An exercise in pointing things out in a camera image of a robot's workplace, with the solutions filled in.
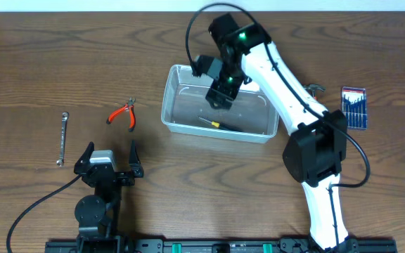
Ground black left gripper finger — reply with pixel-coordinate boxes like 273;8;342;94
74;142;94;174
129;140;144;177

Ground black yellow screwdriver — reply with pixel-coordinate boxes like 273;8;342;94
198;116;243;132

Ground precision screwdriver set case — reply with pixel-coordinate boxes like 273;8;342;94
341;86;368;130

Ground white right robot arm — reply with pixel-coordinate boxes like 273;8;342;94
203;14;348;252

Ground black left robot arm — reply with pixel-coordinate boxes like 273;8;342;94
74;141;144;253

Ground clear plastic container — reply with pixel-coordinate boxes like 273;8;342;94
161;65;279;143

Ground silver combination wrench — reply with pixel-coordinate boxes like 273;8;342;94
56;112;69;167

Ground claw hammer orange label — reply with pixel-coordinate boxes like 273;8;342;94
303;84;326;100

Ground red handled cutting pliers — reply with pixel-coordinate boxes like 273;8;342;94
106;97;136;132

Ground black mounting rail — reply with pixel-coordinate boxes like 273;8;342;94
44;238;398;253

